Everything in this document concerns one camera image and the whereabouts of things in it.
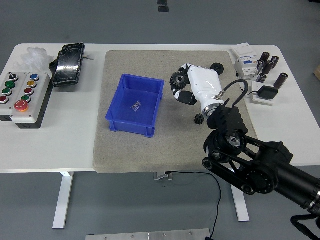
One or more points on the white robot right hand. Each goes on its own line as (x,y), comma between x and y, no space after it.
(205,85)

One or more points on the large black gear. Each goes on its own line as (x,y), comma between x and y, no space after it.
(178,79)

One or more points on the small black gear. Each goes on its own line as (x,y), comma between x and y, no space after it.
(199,119)

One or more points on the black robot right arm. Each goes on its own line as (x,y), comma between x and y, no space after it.
(265,172)

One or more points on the small black hex nut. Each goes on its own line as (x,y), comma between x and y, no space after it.
(217,67)

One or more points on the blue plastic box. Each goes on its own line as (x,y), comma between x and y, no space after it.
(122,125)

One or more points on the brown cardboard box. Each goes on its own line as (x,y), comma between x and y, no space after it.
(317,72)

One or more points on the button box with emergency stop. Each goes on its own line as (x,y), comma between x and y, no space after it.
(36,100)

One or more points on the white circuit breaker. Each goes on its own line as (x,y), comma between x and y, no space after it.
(246,62)

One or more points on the black cylindrical capacitor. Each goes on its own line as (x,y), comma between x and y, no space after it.
(265,57)
(280,80)
(260,66)
(275,61)
(268,67)
(261,78)

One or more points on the small clear screw bag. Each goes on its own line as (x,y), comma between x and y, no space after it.
(136,106)

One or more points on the dark floor plate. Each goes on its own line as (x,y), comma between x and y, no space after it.
(162,2)
(163,9)

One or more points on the grey-brown felt mat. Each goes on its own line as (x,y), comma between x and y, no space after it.
(140,155)

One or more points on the white table leg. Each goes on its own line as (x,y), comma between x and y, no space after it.
(62,200)
(241,207)

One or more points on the black foil-wrapped pack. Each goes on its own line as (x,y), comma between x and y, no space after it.
(67,66)

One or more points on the silver metal plate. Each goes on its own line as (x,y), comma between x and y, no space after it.
(147,236)

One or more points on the clear crumpled plastic wrap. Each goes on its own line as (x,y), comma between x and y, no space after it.
(33,58)

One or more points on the grey metal table bracket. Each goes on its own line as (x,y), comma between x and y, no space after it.
(162,176)

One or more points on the button box with selector switch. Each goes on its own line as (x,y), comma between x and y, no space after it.
(13,95)

